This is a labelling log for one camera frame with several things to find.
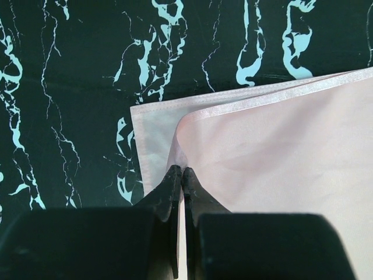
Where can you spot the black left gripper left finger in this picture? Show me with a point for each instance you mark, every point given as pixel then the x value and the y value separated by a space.
pixel 134 242

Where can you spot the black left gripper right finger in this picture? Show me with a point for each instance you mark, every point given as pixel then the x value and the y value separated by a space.
pixel 225 245

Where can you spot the pink satin napkin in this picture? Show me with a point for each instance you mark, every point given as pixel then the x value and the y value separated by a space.
pixel 300 146

